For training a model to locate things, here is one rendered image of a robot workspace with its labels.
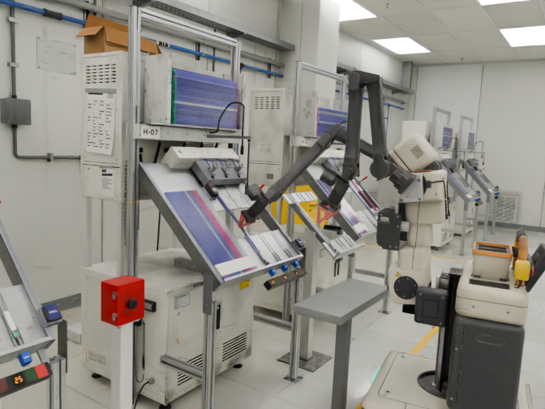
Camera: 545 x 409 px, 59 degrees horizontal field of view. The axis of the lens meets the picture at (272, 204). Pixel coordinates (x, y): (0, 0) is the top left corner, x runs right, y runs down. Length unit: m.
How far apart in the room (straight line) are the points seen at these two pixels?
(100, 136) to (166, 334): 1.02
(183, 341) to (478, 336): 1.33
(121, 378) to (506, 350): 1.45
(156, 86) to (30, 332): 1.31
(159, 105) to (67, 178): 1.62
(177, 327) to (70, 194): 1.79
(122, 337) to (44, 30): 2.46
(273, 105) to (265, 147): 0.31
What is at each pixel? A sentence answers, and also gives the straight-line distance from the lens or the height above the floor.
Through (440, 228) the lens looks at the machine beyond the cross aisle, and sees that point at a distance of 6.81.
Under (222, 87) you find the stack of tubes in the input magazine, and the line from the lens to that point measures 2.69.
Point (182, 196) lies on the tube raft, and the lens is 2.33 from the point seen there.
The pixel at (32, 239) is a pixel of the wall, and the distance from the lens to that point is 3.79.
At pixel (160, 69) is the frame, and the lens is 2.43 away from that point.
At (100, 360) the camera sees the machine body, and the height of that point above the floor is 0.14.
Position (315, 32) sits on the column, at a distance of 5.74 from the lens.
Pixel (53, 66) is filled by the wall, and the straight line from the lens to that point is 3.83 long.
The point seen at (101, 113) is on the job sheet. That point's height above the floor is 1.43.
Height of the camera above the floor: 1.31
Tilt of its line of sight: 7 degrees down
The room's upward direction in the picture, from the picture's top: 3 degrees clockwise
